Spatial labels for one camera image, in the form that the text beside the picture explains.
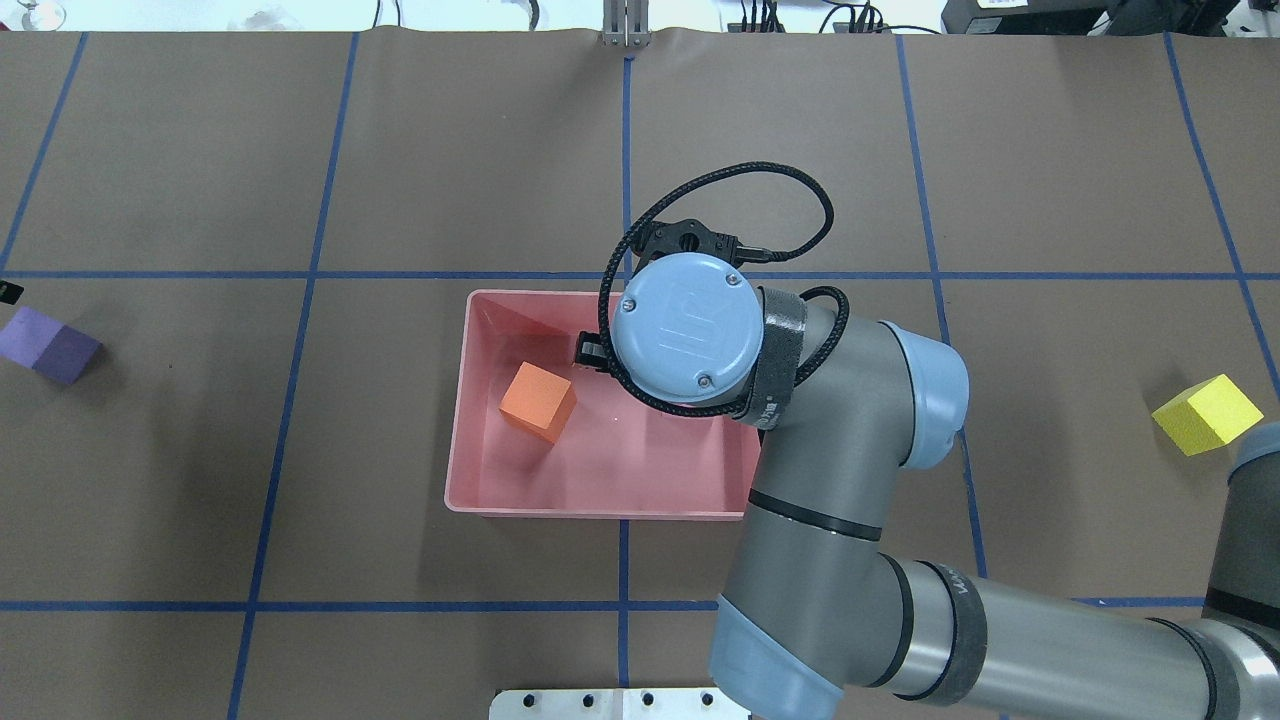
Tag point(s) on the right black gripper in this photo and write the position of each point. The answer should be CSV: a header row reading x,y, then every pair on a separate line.
x,y
590,351

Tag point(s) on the orange foam cube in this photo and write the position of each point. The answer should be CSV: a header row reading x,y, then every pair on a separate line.
x,y
539,402

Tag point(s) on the purple foam cube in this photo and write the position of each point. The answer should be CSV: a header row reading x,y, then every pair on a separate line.
x,y
48,347

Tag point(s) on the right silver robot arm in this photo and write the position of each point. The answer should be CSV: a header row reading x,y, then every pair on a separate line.
x,y
1063,484

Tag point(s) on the pink plastic bin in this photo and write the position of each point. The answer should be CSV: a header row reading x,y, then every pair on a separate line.
x,y
616,459

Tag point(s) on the small black square device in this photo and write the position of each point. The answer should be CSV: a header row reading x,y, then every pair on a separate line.
x,y
10,292

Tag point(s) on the yellow foam cube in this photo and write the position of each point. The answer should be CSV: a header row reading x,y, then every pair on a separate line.
x,y
1207,416

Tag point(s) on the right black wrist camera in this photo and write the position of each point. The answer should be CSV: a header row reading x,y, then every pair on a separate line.
x,y
656,240

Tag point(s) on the aluminium frame post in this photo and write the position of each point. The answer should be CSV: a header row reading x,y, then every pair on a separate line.
x,y
626,23

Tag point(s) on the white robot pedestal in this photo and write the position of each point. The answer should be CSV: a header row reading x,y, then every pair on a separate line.
x,y
616,703

